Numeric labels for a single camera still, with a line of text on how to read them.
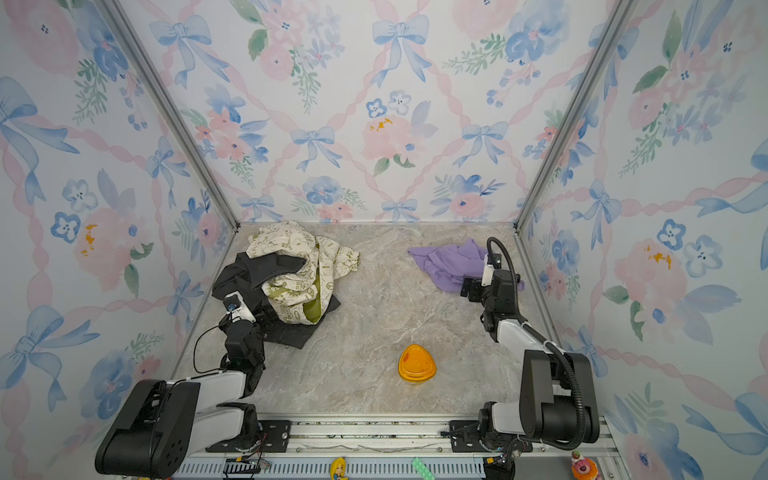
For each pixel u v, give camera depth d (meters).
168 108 0.85
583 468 0.68
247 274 0.98
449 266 1.02
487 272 0.81
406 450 0.73
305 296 0.89
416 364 0.76
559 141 0.93
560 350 0.46
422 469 0.69
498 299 0.69
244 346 0.66
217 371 0.60
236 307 0.73
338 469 0.68
